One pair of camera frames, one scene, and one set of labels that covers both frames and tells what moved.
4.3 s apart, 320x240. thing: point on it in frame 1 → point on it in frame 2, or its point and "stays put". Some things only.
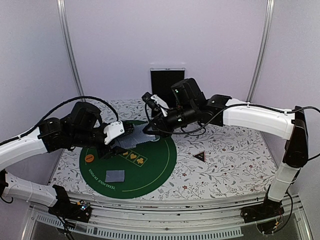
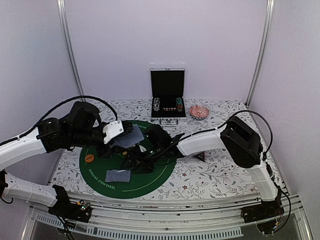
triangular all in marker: x=201 y=155 stays put
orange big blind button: x=89 y=158 stays put
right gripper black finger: x=157 y=128 → x=129 y=164
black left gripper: x=108 y=153 stays put
